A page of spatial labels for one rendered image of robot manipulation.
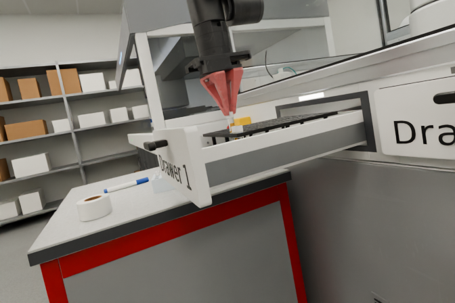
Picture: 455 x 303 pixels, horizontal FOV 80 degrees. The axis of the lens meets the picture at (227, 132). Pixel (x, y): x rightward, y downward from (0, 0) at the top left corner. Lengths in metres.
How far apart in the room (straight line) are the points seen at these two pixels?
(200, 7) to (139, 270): 0.53
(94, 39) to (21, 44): 0.94
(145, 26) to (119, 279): 1.05
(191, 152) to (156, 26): 1.08
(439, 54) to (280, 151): 0.25
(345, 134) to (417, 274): 0.27
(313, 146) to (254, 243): 0.35
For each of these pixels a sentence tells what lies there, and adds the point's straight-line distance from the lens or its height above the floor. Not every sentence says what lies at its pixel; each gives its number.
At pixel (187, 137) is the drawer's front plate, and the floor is 0.92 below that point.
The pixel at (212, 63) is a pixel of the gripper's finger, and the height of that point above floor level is 1.02.
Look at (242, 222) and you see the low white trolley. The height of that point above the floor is 0.67.
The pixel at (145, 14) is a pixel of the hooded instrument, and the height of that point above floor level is 1.45.
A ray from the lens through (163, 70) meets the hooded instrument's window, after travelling 1.36.
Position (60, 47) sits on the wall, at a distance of 4.84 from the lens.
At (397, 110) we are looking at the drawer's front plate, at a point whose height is 0.89.
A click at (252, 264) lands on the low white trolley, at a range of 0.76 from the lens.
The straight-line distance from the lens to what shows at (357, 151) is 0.59.
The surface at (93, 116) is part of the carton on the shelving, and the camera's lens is 4.27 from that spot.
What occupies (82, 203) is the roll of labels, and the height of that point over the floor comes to 0.80.
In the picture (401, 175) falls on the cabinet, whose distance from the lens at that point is 0.55.
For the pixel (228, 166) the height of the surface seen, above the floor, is 0.86.
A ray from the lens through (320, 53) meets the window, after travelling 0.64.
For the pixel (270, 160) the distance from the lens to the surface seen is 0.43.
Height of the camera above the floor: 0.94
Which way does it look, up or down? 4 degrees down
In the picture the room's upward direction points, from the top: 11 degrees counter-clockwise
